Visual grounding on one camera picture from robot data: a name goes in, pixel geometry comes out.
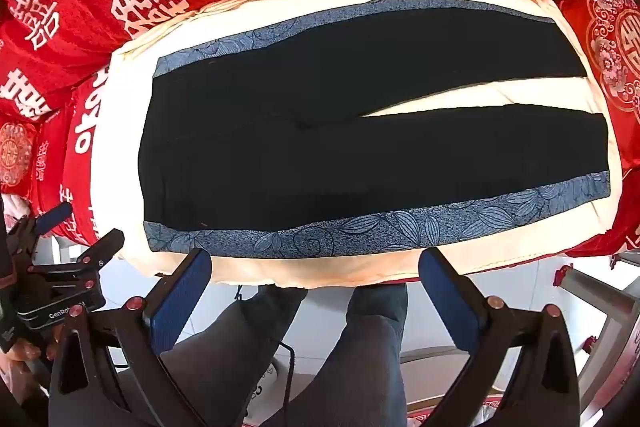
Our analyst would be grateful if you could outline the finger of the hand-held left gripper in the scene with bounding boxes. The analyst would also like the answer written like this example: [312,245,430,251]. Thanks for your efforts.
[70,229,126,273]
[34,202,74,239]

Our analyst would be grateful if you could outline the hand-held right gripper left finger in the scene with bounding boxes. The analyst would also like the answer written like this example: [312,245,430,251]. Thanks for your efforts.
[49,248,213,427]

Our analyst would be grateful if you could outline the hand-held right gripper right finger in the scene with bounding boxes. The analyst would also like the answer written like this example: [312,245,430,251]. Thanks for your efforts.
[419,247,582,427]

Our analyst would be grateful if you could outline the black pants with blue stripes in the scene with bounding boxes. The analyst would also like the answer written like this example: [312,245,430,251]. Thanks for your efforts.
[137,0,611,260]

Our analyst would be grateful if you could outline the person's left hand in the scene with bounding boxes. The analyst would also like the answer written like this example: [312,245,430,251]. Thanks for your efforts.
[6,332,60,364]

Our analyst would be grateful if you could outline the red pillow with round emblem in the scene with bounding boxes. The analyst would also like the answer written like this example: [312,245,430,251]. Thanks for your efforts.
[0,119,40,195]
[556,0,640,125]

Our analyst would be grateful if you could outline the person's left leg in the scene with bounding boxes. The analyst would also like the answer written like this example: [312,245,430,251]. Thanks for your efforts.
[159,284,308,427]

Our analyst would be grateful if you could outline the person's leg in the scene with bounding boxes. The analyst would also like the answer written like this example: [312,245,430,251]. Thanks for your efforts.
[260,283,408,427]
[159,284,308,427]

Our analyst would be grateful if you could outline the person's right leg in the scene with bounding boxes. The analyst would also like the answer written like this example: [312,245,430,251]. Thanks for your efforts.
[260,283,408,427]

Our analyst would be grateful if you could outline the white slipper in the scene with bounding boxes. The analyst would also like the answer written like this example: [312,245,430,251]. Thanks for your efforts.
[244,347,297,415]

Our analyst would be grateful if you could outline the cream blanket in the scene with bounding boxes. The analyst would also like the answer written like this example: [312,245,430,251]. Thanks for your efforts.
[89,0,623,290]

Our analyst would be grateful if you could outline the metal ladder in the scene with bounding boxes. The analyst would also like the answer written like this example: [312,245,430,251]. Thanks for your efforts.
[552,252,640,427]

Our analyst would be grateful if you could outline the black cable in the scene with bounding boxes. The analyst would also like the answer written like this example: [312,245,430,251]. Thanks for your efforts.
[234,286,297,413]

